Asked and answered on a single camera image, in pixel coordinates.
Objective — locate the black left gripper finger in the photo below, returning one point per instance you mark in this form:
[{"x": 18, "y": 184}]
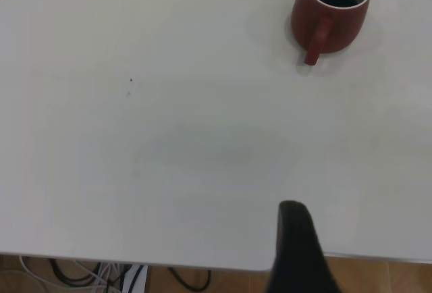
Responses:
[{"x": 297, "y": 256}]

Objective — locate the red ceramic mug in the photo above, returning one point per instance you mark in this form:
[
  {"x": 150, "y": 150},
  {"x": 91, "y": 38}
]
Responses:
[{"x": 334, "y": 33}]

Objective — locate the white power strip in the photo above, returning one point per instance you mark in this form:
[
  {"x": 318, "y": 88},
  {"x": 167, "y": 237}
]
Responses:
[{"x": 135, "y": 283}]

